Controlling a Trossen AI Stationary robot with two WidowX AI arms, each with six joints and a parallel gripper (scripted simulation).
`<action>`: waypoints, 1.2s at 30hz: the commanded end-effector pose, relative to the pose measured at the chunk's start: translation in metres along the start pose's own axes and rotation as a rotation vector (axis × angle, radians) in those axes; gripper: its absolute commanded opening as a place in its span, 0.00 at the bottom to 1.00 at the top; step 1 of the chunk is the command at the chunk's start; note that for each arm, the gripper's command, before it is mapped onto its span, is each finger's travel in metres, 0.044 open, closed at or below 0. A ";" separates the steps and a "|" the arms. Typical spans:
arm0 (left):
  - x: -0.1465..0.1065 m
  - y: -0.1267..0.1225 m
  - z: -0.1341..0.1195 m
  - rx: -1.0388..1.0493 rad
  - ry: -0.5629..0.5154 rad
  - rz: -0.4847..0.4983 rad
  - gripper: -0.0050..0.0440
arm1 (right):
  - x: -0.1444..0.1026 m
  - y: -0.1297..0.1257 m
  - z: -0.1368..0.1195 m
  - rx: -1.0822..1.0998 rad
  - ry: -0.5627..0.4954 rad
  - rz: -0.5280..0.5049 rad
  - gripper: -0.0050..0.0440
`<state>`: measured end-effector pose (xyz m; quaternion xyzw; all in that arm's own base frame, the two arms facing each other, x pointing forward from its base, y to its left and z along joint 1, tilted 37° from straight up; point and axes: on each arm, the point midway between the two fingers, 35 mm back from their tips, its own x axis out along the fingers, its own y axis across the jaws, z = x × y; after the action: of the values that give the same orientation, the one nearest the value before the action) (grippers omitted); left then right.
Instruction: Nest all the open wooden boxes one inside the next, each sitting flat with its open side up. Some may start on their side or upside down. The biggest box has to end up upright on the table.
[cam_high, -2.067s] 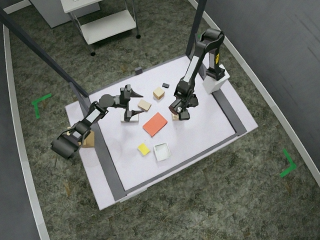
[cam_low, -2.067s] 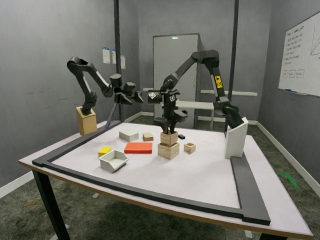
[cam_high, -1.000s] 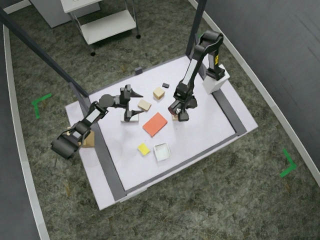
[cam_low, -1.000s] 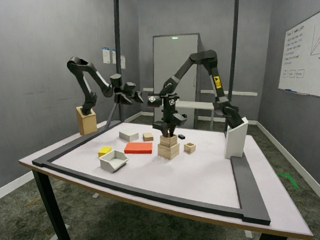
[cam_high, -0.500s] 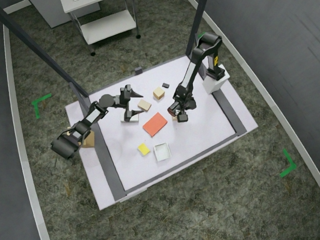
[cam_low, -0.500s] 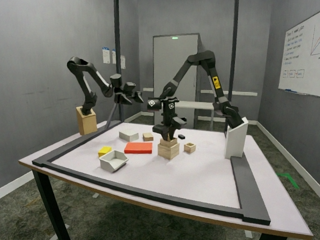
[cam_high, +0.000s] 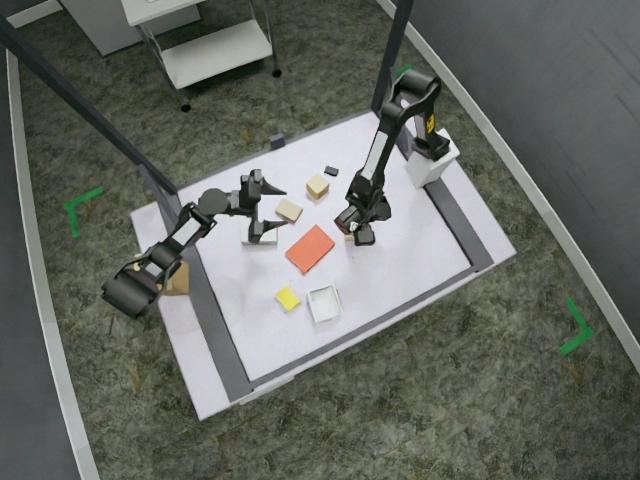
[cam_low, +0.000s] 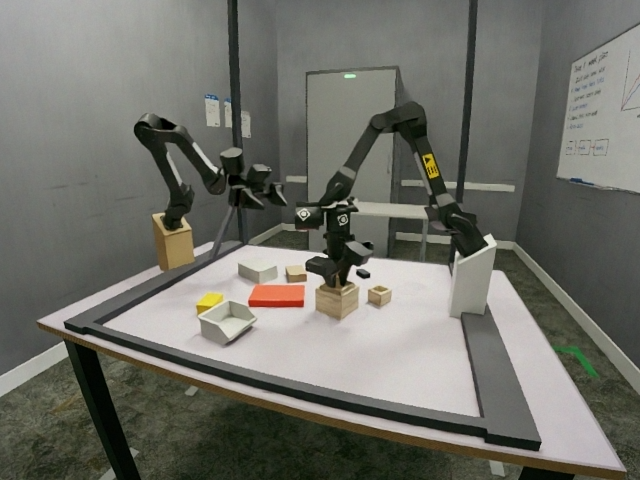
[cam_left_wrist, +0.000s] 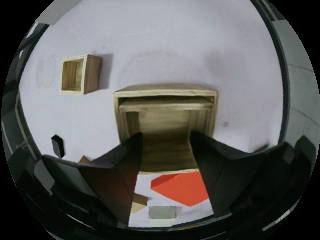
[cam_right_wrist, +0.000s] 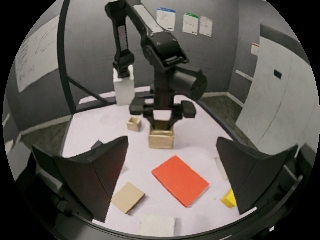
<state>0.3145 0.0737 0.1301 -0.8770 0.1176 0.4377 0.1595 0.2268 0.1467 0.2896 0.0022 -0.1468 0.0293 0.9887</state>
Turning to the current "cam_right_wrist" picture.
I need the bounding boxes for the red flat rectangular slab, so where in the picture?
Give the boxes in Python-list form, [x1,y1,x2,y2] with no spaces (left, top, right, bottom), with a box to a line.
[151,154,210,208]

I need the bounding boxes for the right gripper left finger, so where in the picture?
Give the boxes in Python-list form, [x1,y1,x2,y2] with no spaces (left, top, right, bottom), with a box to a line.
[32,135,129,223]

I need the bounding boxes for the yellow block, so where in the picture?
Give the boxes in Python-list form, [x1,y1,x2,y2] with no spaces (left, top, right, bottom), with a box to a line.
[221,188,236,208]

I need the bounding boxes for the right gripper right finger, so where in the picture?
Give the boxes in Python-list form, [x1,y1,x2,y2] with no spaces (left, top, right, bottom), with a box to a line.
[216,136,298,215]

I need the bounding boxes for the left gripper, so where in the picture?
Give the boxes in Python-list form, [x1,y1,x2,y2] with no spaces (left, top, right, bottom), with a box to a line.
[129,85,197,130]

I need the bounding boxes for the grey open bin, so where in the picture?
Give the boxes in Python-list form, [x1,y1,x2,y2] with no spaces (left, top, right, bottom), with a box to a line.
[216,156,228,180]

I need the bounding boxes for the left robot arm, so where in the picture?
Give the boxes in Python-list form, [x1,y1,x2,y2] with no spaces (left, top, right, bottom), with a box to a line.
[104,0,207,101]

